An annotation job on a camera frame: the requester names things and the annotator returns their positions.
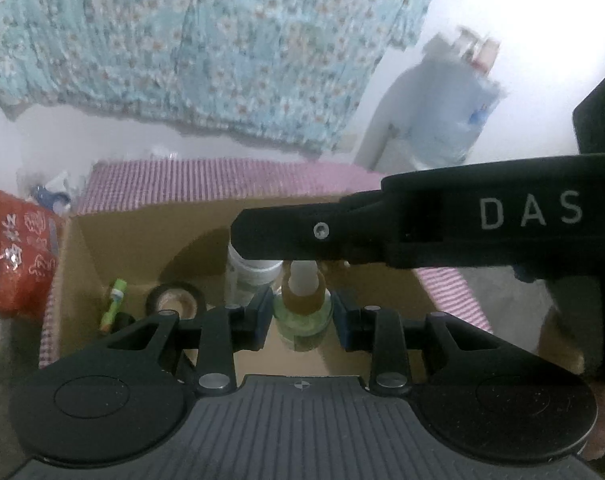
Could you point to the white plastic bag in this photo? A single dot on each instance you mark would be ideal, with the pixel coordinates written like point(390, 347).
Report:
point(432, 115)

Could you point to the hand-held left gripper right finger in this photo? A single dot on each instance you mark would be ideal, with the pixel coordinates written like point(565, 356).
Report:
point(340, 321)

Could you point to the black tape roll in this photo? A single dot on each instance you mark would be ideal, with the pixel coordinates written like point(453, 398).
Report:
point(175, 300)

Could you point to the red gift bag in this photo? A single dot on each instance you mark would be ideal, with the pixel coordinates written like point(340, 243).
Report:
point(15, 255)

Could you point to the white plastic jar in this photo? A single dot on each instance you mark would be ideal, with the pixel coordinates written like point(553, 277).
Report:
point(247, 275)

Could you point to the teal floral cloth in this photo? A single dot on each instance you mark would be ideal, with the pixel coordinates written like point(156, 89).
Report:
point(207, 45)

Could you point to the cardboard box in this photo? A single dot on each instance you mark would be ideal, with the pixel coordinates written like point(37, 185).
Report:
point(132, 240)

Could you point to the glass bottle with amber cap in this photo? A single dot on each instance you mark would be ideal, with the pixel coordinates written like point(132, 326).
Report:
point(302, 315)

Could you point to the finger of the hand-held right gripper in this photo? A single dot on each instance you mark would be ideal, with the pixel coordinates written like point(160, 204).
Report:
point(302, 232)

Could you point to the blue and white small item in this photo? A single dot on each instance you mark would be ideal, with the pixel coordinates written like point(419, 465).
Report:
point(52, 192)

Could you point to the purple checkered cloth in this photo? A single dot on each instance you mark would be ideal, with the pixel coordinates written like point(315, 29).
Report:
point(207, 175)

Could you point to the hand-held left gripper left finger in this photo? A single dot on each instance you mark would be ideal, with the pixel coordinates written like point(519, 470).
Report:
point(265, 312)

